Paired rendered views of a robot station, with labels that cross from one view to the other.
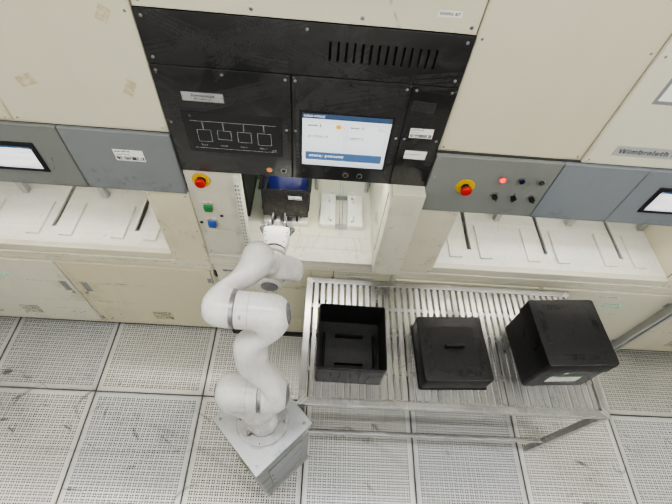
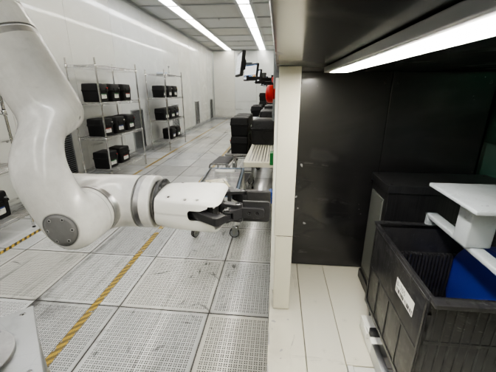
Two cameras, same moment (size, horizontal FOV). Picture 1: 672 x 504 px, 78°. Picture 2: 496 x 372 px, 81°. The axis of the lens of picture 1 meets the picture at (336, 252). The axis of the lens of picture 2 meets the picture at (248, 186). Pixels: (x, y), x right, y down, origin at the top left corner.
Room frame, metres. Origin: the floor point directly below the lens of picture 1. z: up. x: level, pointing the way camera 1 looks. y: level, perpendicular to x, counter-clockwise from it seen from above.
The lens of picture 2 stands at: (1.11, -0.17, 1.36)
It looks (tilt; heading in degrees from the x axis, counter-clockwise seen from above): 19 degrees down; 100
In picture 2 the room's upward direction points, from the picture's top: straight up
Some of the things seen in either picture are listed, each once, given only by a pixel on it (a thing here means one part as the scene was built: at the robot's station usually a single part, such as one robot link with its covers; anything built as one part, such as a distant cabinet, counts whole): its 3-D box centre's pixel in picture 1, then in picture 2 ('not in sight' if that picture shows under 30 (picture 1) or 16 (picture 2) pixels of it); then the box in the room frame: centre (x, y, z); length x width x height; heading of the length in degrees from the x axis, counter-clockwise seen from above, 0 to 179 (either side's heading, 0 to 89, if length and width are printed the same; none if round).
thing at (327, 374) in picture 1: (350, 343); not in sight; (0.71, -0.11, 0.85); 0.28 x 0.28 x 0.17; 4
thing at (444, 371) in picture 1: (451, 350); not in sight; (0.74, -0.54, 0.83); 0.29 x 0.29 x 0.13; 7
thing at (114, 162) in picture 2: not in sight; (105, 159); (-1.89, 3.85, 0.31); 0.30 x 0.28 x 0.26; 93
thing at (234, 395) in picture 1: (246, 397); not in sight; (0.38, 0.23, 1.07); 0.19 x 0.12 x 0.24; 93
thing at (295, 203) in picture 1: (287, 183); (457, 288); (1.37, 0.27, 1.06); 0.24 x 0.20 x 0.32; 94
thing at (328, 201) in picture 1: (341, 210); not in sight; (1.39, 0.00, 0.89); 0.22 x 0.21 x 0.04; 4
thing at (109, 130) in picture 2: not in sight; (100, 126); (-1.91, 3.86, 0.81); 0.30 x 0.28 x 0.26; 90
